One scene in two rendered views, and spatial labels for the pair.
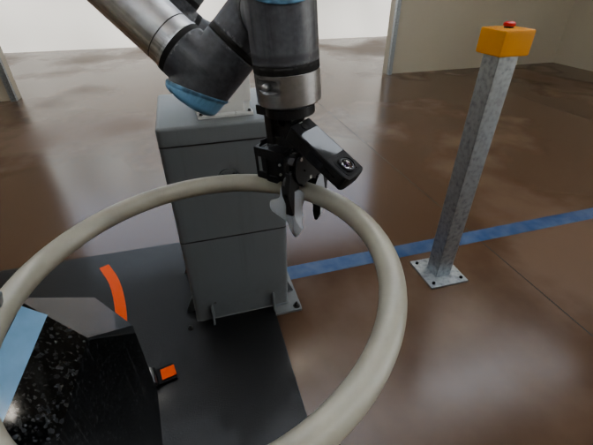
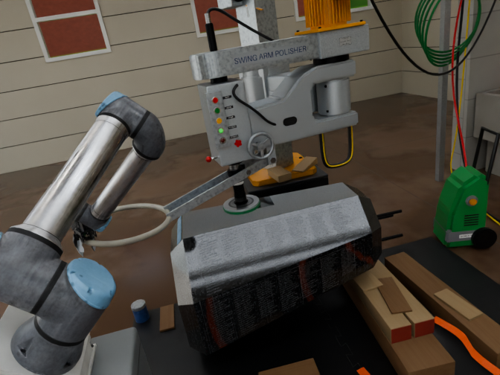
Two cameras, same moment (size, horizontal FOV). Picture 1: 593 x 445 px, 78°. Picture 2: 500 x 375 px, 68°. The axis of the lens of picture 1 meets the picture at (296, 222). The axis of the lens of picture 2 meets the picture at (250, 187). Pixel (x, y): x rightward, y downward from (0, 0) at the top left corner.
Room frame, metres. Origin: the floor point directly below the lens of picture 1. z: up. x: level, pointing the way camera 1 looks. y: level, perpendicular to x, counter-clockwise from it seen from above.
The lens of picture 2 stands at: (2.05, 1.04, 1.73)
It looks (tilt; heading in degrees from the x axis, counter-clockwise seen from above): 22 degrees down; 187
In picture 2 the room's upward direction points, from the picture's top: 10 degrees counter-clockwise
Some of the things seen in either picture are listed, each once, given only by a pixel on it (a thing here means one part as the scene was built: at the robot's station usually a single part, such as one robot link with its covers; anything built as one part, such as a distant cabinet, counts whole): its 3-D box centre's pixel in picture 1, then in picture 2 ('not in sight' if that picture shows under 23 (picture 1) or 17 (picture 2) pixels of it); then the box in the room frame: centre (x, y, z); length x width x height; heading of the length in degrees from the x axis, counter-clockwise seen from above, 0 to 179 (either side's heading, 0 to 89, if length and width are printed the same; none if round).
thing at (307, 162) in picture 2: not in sight; (304, 164); (-0.58, 1.13, 0.80); 0.20 x 0.10 x 0.05; 143
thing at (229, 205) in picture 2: not in sight; (241, 202); (0.07, 0.71, 0.84); 0.21 x 0.21 x 0.01
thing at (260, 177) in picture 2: not in sight; (277, 167); (-0.70, 0.92, 0.76); 0.49 x 0.49 x 0.05; 16
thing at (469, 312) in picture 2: not in sight; (457, 303); (0.25, 1.88, 0.13); 0.25 x 0.10 x 0.01; 24
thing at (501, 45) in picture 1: (466, 173); not in sight; (1.37, -0.70, 0.54); 0.20 x 0.20 x 1.09; 16
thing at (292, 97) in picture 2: not in sight; (293, 111); (-0.07, 1.08, 1.30); 0.74 x 0.23 x 0.49; 113
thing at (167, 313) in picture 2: not in sight; (167, 317); (0.04, 0.05, 0.02); 0.25 x 0.10 x 0.01; 16
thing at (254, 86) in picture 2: not in sight; (283, 90); (-0.54, 1.04, 1.36); 0.74 x 0.34 x 0.25; 38
